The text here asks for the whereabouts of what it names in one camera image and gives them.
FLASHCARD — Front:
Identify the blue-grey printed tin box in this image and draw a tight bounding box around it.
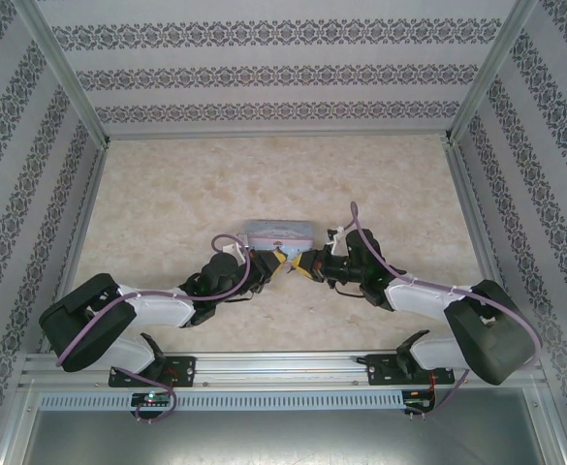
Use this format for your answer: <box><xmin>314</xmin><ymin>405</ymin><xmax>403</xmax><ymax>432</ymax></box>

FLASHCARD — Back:
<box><xmin>244</xmin><ymin>218</ymin><xmax>315</xmax><ymax>254</ymax></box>

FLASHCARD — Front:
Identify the left controller board green light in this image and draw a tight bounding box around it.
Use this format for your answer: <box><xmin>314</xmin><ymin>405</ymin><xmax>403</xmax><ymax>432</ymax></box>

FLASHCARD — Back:
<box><xmin>131</xmin><ymin>391</ymin><xmax>173</xmax><ymax>408</ymax></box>

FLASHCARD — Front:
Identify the right controller board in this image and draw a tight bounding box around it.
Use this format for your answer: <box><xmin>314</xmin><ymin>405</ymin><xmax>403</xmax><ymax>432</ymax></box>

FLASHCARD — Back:
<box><xmin>404</xmin><ymin>394</ymin><xmax>438</xmax><ymax>414</ymax></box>

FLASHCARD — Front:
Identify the grey metal tray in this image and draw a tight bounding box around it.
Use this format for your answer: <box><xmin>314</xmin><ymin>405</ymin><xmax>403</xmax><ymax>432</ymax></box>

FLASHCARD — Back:
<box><xmin>0</xmin><ymin>381</ymin><xmax>567</xmax><ymax>465</ymax></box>

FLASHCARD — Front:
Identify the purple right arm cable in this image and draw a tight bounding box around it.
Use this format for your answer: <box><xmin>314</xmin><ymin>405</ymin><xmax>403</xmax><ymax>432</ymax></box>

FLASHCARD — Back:
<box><xmin>349</xmin><ymin>201</ymin><xmax>543</xmax><ymax>419</ymax></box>

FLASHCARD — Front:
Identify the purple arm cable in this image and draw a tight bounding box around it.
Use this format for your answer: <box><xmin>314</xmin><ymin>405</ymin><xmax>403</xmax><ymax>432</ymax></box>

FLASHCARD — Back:
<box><xmin>55</xmin><ymin>233</ymin><xmax>251</xmax><ymax>425</ymax></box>
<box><xmin>349</xmin><ymin>201</ymin><xmax>543</xmax><ymax>419</ymax></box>

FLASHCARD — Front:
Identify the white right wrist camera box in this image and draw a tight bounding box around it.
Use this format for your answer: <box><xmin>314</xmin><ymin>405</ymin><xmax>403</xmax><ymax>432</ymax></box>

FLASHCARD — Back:
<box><xmin>325</xmin><ymin>224</ymin><xmax>351</xmax><ymax>249</ymax></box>

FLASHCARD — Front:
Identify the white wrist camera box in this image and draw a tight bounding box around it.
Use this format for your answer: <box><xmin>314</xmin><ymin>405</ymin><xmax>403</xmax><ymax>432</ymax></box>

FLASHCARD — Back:
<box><xmin>220</xmin><ymin>233</ymin><xmax>249</xmax><ymax>259</ymax></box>
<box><xmin>325</xmin><ymin>224</ymin><xmax>351</xmax><ymax>249</ymax></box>

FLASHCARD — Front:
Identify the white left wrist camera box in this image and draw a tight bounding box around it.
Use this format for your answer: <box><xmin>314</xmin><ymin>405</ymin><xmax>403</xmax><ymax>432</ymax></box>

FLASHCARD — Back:
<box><xmin>220</xmin><ymin>233</ymin><xmax>249</xmax><ymax>259</ymax></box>

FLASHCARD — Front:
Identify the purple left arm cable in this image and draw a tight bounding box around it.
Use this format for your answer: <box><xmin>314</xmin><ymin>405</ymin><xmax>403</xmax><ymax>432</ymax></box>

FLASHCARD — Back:
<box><xmin>55</xmin><ymin>233</ymin><xmax>251</xmax><ymax>425</ymax></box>

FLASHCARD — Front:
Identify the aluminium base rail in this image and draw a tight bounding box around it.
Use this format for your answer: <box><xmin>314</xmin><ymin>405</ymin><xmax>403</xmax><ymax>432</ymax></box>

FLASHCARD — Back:
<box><xmin>18</xmin><ymin>350</ymin><xmax>542</xmax><ymax>389</ymax></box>

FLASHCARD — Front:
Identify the grey slotted cable duct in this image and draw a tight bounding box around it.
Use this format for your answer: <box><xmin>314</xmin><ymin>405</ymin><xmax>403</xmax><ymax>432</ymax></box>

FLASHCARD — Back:
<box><xmin>37</xmin><ymin>390</ymin><xmax>406</xmax><ymax>412</ymax></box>

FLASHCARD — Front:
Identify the aluminium side rail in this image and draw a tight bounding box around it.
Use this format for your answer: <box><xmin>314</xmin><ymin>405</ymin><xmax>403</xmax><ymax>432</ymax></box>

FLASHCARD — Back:
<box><xmin>444</xmin><ymin>139</ymin><xmax>525</xmax><ymax>348</ymax></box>
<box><xmin>37</xmin><ymin>143</ymin><xmax>110</xmax><ymax>355</ymax></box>

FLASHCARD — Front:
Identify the aluminium frame post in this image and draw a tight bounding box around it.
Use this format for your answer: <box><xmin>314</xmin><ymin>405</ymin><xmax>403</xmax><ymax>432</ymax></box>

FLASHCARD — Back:
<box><xmin>443</xmin><ymin>0</ymin><xmax>540</xmax><ymax>144</ymax></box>
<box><xmin>13</xmin><ymin>0</ymin><xmax>113</xmax><ymax>147</ymax></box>

